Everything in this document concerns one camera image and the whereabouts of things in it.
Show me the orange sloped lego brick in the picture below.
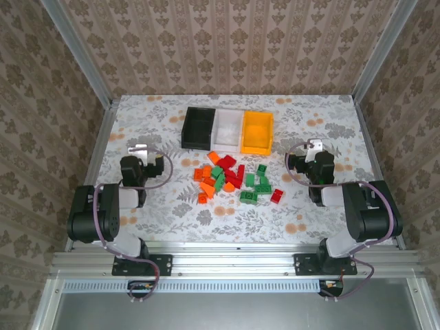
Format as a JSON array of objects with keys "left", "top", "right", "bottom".
[{"left": 199, "top": 181, "right": 217, "bottom": 199}]

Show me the yellow plastic bin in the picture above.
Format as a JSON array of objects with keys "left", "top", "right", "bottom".
[{"left": 239, "top": 109, "right": 275, "bottom": 155}]

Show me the black plastic bin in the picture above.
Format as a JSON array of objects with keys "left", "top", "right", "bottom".
[{"left": 181, "top": 106, "right": 217, "bottom": 151}]

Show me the white plastic bin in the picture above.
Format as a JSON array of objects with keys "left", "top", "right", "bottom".
[{"left": 210, "top": 108, "right": 245, "bottom": 153}]

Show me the floral print table cover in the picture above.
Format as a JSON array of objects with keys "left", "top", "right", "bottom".
[{"left": 80, "top": 94, "right": 382, "bottom": 243}]

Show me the grey metal panel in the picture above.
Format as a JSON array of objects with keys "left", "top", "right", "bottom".
[{"left": 51, "top": 291, "right": 426, "bottom": 330}]

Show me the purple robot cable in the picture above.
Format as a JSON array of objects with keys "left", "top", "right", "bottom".
[
  {"left": 284, "top": 141, "right": 396, "bottom": 303},
  {"left": 93, "top": 148, "right": 174, "bottom": 304}
]

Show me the aluminium side rail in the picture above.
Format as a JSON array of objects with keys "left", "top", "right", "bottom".
[
  {"left": 65, "top": 98, "right": 121, "bottom": 252},
  {"left": 352, "top": 96, "right": 408, "bottom": 250}
]

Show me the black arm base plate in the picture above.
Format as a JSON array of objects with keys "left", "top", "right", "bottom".
[
  {"left": 294, "top": 252, "right": 358, "bottom": 277},
  {"left": 111, "top": 253, "right": 173, "bottom": 277}
]

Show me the wide aluminium mounting rail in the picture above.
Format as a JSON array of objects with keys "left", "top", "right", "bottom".
[{"left": 49, "top": 241, "right": 426, "bottom": 278}]

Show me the aluminium frame post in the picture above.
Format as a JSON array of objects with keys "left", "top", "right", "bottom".
[
  {"left": 39, "top": 0, "right": 116, "bottom": 109},
  {"left": 351, "top": 0, "right": 420, "bottom": 104}
]

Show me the grey slotted cable duct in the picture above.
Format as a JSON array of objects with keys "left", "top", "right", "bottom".
[{"left": 61, "top": 278, "right": 344, "bottom": 295}]

